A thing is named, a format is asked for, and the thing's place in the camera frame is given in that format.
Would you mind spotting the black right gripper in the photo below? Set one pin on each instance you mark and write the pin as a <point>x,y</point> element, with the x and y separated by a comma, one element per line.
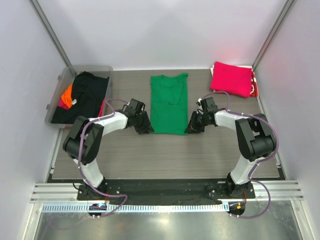
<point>193,128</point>

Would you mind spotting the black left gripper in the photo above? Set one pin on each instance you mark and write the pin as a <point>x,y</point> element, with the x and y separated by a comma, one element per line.
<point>145,129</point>

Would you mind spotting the green t-shirt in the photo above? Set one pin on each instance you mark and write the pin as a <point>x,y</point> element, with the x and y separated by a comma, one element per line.
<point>169,104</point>

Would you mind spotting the clear plastic bin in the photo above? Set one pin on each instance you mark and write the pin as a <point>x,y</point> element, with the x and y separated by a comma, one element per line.
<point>66,78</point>

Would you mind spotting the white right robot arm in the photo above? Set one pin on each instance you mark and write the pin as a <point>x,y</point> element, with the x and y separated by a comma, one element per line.
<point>255,137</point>

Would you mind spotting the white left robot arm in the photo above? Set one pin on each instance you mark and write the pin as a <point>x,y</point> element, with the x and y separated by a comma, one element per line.
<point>83,141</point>

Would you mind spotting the folded pink t-shirt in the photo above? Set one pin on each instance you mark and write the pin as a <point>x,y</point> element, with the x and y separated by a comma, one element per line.
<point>230,78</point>

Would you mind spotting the black t-shirt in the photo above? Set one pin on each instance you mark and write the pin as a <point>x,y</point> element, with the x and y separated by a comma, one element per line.
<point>88,87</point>

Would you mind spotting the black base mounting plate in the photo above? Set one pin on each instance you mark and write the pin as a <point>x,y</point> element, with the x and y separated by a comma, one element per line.
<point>174,192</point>

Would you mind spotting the orange t-shirt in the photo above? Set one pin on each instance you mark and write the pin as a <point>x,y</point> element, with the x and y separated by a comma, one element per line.
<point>66,101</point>

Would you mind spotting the slotted white cable duct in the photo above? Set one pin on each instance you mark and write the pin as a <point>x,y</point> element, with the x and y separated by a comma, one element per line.
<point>106,208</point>

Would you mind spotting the aluminium frame rail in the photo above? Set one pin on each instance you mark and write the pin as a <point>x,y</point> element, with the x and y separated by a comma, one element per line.
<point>280,190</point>

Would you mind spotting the right aluminium corner post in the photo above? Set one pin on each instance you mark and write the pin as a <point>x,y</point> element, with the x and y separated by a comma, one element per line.
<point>279,21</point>

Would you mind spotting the aluminium corner post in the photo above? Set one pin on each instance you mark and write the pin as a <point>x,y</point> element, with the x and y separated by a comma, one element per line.
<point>279,21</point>
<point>51,33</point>

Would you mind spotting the left aluminium corner post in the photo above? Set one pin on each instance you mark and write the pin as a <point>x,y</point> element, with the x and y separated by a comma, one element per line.
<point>51,33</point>

